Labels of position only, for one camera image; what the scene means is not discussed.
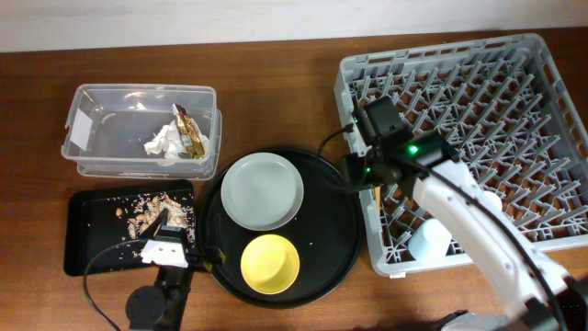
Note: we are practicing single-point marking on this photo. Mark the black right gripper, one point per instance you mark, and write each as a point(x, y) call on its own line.
point(356, 176)

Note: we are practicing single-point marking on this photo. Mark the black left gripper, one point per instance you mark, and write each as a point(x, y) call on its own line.
point(213, 243)

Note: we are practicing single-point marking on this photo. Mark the wooden chopstick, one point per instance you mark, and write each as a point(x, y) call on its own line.
point(377, 197)
point(379, 212)

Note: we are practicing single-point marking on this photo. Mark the food scraps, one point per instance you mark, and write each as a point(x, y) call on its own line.
point(139, 213)

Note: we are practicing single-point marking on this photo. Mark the yellow bowl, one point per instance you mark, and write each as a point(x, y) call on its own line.
point(270, 264)

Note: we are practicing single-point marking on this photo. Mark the light blue cup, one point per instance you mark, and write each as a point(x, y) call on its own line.
point(430, 242)

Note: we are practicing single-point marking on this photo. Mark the grey round plate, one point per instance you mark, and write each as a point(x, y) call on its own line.
point(262, 191)

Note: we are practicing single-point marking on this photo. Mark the gold brown snack wrapper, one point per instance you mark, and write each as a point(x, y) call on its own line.
point(188, 132)

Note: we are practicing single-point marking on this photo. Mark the white tissue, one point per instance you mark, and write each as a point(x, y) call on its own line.
point(167, 142)

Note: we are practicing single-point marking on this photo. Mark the pink cup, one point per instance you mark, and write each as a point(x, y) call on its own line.
point(491, 201)

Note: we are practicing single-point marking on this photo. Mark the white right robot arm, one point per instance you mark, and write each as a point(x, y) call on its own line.
point(536, 292)

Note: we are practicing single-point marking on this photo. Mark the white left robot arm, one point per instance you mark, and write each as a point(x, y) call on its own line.
point(161, 306)

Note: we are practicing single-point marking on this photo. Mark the grey dishwasher rack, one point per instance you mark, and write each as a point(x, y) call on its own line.
point(502, 104)

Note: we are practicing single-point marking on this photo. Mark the black rectangular tray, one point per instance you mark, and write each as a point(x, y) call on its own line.
point(92, 226)

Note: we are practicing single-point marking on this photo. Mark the round black tray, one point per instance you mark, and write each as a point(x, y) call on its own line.
point(327, 232)

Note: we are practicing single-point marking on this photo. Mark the clear plastic bin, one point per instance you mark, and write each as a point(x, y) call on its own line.
point(109, 124)

